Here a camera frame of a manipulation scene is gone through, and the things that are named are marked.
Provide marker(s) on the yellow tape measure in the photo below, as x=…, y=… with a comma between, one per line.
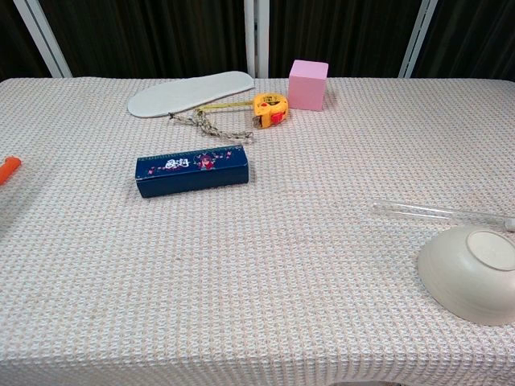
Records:
x=269, y=108

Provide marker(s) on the pink white woven tablecloth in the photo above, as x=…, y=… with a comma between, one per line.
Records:
x=257, y=281

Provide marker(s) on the pink cube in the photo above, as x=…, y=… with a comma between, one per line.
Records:
x=307, y=86

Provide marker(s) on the white shoe insole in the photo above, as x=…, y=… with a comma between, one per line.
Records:
x=185, y=94

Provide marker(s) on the clear glass test tube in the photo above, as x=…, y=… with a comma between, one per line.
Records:
x=402, y=210

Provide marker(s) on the black curtain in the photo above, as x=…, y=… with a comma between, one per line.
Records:
x=161, y=36

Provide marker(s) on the beige upturned bowl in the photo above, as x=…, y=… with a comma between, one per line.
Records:
x=462, y=281

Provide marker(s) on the orange plastic cylinder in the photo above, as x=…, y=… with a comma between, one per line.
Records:
x=9, y=167

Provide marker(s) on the white frame post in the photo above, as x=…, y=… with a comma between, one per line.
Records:
x=256, y=36
x=417, y=40
x=44, y=40

